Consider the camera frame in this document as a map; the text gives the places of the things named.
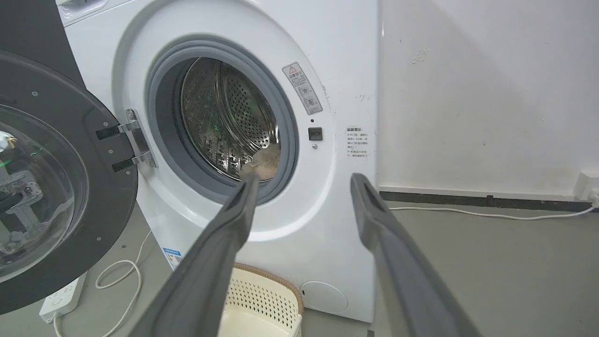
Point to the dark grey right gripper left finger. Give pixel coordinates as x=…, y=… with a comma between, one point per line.
x=201, y=276

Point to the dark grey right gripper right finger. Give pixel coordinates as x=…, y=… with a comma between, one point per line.
x=412, y=281

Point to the cream plastic laundry basket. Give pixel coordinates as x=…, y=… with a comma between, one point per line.
x=266, y=304

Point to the dark round washing machine door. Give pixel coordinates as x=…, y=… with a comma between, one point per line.
x=56, y=187

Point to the white front-load washing machine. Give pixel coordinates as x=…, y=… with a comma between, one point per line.
x=323, y=84

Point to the black skirting strip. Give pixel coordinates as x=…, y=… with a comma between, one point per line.
x=482, y=200

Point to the brown cloth in drum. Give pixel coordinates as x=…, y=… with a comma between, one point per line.
x=264, y=164

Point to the white power strip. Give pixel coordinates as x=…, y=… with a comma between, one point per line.
x=63, y=299

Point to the white wall socket box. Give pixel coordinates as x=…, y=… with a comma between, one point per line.
x=587, y=187

